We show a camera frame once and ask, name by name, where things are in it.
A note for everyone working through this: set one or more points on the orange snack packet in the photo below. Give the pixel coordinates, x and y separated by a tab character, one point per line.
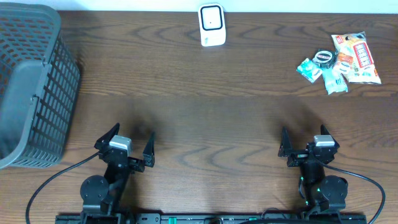
343	64

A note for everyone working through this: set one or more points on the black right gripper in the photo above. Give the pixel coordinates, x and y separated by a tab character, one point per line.
298	155

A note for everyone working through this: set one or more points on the dark grey plastic basket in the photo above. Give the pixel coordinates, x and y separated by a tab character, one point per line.
39	86

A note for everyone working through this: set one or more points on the teal white snack packet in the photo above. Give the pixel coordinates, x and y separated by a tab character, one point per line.
334	81

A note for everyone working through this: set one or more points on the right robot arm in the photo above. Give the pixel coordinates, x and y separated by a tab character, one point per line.
324	194

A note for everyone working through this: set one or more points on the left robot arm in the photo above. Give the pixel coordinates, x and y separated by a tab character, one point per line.
102	194

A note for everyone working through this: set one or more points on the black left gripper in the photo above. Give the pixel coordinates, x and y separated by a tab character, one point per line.
125	159

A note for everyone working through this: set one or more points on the white barcode scanner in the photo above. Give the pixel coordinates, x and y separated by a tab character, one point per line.
212	25

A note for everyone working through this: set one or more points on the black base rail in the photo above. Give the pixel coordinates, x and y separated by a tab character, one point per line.
155	218

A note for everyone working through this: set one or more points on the white yellow chip bag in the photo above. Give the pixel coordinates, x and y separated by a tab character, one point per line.
363	68

